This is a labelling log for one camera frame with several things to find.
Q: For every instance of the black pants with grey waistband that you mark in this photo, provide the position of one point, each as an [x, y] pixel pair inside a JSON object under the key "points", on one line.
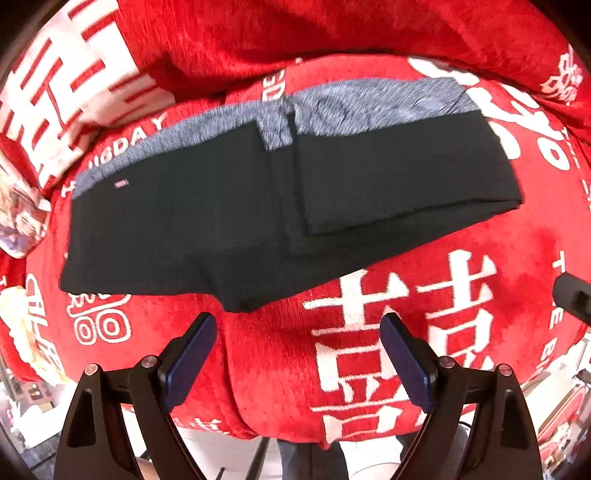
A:
{"points": [[207, 207]]}

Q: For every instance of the red printed blanket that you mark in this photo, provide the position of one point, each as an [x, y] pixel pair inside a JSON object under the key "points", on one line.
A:
{"points": [[277, 360]]}

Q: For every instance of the red and white cushion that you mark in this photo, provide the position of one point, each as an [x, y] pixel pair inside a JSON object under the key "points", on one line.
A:
{"points": [[46, 92]]}

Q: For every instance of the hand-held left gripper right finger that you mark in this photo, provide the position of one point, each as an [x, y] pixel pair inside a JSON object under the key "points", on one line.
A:
{"points": [[408, 364]]}

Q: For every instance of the picture printed pillow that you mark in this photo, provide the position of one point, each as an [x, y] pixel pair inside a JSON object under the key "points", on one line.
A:
{"points": [[23, 217]]}

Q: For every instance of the person's dark trouser leg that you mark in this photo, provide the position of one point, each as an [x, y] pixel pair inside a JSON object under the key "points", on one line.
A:
{"points": [[314, 461]]}

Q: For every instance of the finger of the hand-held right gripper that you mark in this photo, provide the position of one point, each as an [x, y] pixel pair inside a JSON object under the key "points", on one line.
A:
{"points": [[575, 297]]}

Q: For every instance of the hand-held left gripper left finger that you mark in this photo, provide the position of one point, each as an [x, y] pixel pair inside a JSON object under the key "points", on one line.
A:
{"points": [[189, 364]]}

